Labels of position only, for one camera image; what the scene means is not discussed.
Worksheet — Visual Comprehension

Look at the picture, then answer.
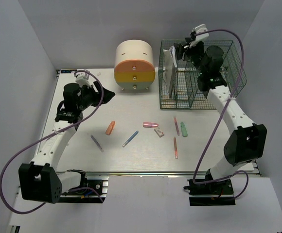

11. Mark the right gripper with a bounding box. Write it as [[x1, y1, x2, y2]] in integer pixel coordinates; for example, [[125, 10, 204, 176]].
[[174, 37, 207, 76]]

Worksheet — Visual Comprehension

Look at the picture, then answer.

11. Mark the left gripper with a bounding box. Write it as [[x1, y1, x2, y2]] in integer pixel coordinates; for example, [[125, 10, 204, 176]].
[[77, 81, 116, 111]]

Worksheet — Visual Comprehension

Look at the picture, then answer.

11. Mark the white paper booklet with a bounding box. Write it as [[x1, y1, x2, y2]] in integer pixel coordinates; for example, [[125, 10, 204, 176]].
[[158, 44, 178, 99]]

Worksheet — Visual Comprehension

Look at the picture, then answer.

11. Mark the round drawer storage box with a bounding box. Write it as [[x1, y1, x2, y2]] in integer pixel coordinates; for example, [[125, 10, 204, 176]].
[[114, 39, 156, 91]]

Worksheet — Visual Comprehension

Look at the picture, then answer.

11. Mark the white eraser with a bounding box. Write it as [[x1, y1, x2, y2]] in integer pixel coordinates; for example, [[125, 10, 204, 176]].
[[154, 127, 164, 137]]

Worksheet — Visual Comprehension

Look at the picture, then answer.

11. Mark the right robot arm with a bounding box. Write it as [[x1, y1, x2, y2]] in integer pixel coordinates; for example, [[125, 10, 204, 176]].
[[172, 42, 267, 194]]

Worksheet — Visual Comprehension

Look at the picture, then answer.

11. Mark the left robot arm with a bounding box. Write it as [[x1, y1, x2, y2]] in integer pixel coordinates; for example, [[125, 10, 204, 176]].
[[18, 81, 115, 203]]

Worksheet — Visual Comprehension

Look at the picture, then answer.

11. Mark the orange highlighter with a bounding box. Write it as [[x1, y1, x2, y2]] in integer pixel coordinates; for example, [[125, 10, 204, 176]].
[[106, 121, 116, 135]]

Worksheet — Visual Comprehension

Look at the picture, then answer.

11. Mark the purple pen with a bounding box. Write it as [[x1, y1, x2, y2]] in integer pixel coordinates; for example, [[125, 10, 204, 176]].
[[90, 135, 104, 152]]

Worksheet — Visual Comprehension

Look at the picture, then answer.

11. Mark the blue pen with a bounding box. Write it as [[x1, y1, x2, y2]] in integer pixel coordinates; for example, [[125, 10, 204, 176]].
[[122, 131, 139, 148]]

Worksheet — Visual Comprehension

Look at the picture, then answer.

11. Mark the pink highlighter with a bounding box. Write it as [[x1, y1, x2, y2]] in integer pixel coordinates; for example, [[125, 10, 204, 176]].
[[142, 122, 159, 128]]

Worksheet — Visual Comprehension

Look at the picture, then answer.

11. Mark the black label sticker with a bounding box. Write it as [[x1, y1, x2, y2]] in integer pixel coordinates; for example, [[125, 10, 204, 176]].
[[60, 69, 77, 74]]

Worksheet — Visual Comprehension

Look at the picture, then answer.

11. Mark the pink pen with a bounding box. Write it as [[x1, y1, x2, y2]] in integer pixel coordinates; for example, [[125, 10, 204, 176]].
[[174, 117, 180, 136]]

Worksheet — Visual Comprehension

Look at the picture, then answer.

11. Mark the green highlighter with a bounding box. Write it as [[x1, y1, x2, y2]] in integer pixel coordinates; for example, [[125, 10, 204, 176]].
[[180, 122, 188, 137]]

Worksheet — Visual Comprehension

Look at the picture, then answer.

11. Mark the orange pen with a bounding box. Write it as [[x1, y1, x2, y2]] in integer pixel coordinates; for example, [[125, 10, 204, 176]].
[[173, 137, 178, 159]]

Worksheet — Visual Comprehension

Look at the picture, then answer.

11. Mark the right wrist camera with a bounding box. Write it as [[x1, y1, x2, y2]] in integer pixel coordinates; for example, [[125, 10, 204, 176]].
[[190, 24, 209, 48]]

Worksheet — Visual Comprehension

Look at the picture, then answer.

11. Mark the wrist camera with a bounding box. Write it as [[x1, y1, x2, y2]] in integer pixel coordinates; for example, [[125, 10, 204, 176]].
[[190, 24, 209, 48], [74, 71, 91, 87]]

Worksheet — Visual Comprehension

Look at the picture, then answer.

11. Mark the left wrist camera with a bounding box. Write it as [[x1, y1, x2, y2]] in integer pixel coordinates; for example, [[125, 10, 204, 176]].
[[74, 71, 91, 87]]

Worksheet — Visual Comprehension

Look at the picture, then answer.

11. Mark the green wire mesh organizer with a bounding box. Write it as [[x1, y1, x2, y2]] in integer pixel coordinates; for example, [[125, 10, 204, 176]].
[[159, 40, 247, 110]]

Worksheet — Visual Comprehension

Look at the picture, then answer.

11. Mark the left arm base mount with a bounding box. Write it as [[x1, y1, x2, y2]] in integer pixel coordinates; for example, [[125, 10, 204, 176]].
[[59, 176, 108, 204]]

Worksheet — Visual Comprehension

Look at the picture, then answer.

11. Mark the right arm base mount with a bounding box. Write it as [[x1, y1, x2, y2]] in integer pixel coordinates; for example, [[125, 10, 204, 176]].
[[183, 179, 235, 206]]

